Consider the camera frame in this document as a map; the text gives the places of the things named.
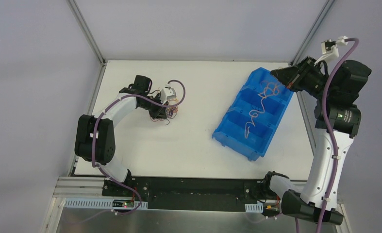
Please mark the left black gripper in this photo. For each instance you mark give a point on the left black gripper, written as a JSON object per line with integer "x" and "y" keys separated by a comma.
{"x": 157, "y": 110}

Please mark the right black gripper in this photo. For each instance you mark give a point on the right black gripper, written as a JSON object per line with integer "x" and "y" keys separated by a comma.
{"x": 301, "y": 76}

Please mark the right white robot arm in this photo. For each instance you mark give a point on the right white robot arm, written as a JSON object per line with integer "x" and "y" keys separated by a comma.
{"x": 337, "y": 124}

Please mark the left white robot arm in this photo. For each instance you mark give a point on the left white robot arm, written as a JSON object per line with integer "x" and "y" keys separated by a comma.
{"x": 95, "y": 138}

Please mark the blue plastic compartment bin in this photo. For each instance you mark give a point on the blue plastic compartment bin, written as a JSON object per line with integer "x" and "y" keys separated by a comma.
{"x": 251, "y": 121}

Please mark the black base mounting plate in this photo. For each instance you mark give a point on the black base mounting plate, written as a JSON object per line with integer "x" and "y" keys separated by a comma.
{"x": 194, "y": 194}

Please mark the aluminium frame rail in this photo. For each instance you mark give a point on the aluminium frame rail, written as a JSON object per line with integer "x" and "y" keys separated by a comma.
{"x": 86, "y": 191}

